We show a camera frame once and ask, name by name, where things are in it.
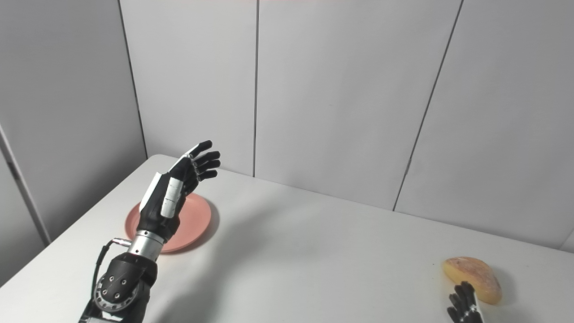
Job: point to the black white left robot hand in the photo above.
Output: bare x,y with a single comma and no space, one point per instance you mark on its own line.
157,211

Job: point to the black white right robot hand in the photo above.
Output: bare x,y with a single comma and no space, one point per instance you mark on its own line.
464,309

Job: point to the golden bread roll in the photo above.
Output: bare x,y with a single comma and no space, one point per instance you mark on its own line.
475,276

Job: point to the pink round plate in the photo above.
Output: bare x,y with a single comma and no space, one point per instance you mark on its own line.
195,220

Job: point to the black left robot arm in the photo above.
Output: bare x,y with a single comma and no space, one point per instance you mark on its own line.
128,278

